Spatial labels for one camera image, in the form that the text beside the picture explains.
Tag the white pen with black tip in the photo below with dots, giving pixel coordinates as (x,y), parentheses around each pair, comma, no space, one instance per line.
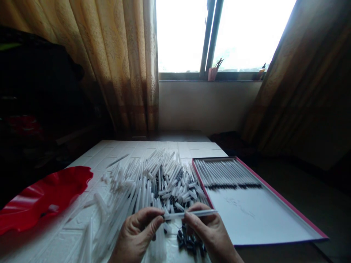
(192,214)

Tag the red wavy plastic tray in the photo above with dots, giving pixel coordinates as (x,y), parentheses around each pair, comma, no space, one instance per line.
(44,197)

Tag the person's right hand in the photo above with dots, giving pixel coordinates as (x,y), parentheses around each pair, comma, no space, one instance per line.
(208,233)

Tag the white box with pink rim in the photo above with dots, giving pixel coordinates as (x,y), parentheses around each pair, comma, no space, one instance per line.
(263,211)

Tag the pile of small black caps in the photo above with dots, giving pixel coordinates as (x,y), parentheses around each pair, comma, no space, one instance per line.
(189,241)

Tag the pile of white pen parts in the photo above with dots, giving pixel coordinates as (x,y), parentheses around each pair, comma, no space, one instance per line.
(153,178)

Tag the window with dark frame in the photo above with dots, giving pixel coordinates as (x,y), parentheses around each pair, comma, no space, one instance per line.
(216,38)

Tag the single white pen tube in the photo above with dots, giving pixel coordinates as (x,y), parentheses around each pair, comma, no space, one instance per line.
(118,160)

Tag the dark furniture with red items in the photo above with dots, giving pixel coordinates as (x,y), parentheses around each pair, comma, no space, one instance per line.
(38,104)

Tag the pink cup with sticks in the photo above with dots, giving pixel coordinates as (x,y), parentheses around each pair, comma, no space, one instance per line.
(213,72)

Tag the row of assembled pens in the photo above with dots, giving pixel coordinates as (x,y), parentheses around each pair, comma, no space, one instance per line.
(227,175)

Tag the person's left hand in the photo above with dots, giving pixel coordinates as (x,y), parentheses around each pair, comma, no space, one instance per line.
(134,233)

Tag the white brick-pattern mat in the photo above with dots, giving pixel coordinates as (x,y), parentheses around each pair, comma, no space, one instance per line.
(90,219)

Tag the beige patterned curtain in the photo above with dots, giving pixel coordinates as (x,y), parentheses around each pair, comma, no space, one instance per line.
(301,90)
(109,60)

